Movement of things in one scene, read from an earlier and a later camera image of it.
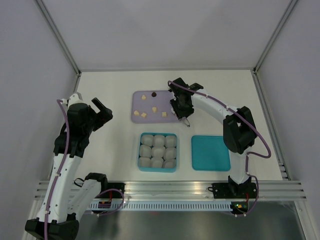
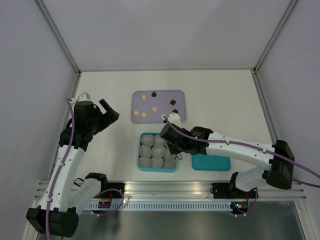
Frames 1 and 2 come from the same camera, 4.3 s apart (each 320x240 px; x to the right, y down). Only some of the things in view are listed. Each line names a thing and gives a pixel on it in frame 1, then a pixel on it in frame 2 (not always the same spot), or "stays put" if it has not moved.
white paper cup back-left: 147,140 stays put
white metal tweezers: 184,119 → 180,155
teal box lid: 209,153 stays put
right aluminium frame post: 263,101 stays put
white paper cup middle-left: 145,151 stays put
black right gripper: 180,113 → 173,149
